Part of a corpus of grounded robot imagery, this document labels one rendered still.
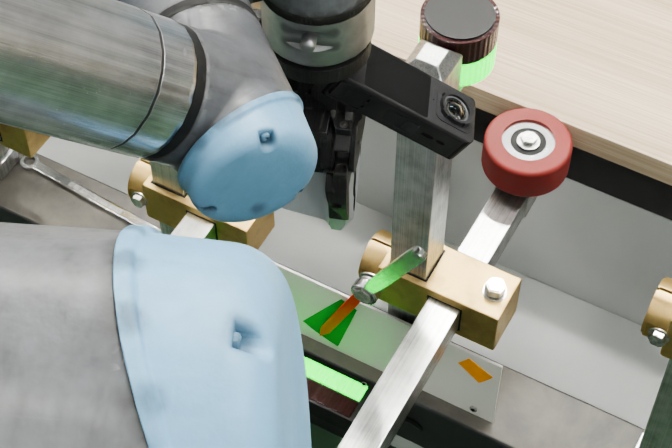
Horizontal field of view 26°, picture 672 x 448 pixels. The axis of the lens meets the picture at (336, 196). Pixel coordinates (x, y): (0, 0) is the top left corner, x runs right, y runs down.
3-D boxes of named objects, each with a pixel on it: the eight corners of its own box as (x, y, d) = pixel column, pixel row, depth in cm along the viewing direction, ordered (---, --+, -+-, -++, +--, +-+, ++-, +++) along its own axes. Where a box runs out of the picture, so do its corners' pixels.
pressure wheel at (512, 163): (538, 260, 136) (552, 184, 127) (460, 227, 138) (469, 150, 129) (571, 200, 140) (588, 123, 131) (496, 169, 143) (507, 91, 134)
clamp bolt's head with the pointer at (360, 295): (322, 355, 139) (378, 300, 127) (301, 340, 139) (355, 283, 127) (332, 340, 140) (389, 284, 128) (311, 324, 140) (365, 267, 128)
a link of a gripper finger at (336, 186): (331, 183, 110) (331, 108, 103) (355, 186, 110) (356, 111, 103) (322, 233, 107) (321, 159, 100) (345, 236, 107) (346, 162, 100)
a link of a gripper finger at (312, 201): (279, 217, 114) (275, 141, 107) (354, 226, 114) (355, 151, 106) (272, 249, 112) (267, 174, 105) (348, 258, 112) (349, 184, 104)
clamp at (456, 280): (493, 352, 127) (498, 320, 123) (356, 290, 131) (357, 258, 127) (519, 304, 130) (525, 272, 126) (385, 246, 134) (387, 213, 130)
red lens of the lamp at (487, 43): (476, 74, 109) (479, 54, 107) (405, 46, 110) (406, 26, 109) (510, 24, 112) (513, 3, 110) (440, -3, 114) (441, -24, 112)
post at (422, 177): (414, 407, 143) (443, 78, 105) (383, 392, 144) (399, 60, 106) (430, 380, 145) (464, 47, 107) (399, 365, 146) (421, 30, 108)
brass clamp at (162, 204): (246, 268, 137) (243, 236, 133) (126, 213, 141) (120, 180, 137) (278, 221, 140) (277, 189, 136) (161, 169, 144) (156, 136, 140)
